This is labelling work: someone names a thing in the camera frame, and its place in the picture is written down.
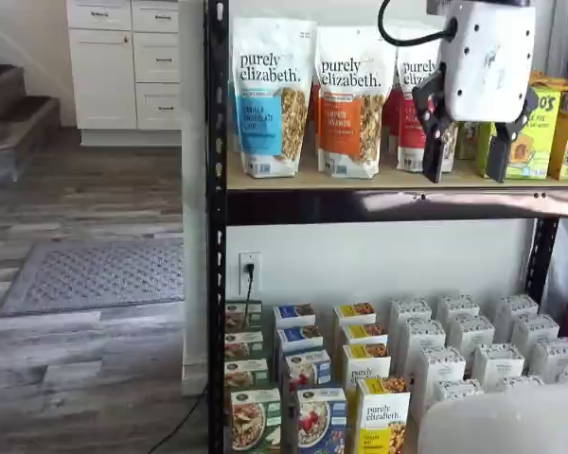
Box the yellow white granola box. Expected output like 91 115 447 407
333 302 378 327
343 342 392 394
340 323 389 347
355 376 412 454

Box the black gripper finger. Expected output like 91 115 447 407
486 84 541 184
411 70 458 184

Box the blue label granola bag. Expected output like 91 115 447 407
231 17 313 180

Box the black plug with cord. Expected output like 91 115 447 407
242 262 257 332

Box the green Bobo's snack box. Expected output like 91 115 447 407
475 84 562 181

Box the white wall outlet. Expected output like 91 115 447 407
239 251 263 297

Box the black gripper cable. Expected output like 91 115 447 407
377 0 458 48

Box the orange label granola bag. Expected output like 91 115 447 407
314 26 398 180
310 84 321 153

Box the wooden staircase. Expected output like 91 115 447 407
0 32 62 183

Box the green white oatmeal box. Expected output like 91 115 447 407
230 387 283 453
224 298 264 333
224 330 265 363
224 358 271 392

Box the blue white oatmeal box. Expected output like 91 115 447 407
276 324 325 355
283 348 333 394
273 303 317 330
294 386 349 454

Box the gray patterned floor mat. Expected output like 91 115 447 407
0 237 186 319

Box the red label granola bag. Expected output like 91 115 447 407
395 44 460 172

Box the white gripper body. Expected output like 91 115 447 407
437 0 537 123

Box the white drawer cabinet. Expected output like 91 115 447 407
65 0 184 148

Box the thin black cable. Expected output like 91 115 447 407
144 385 210 454

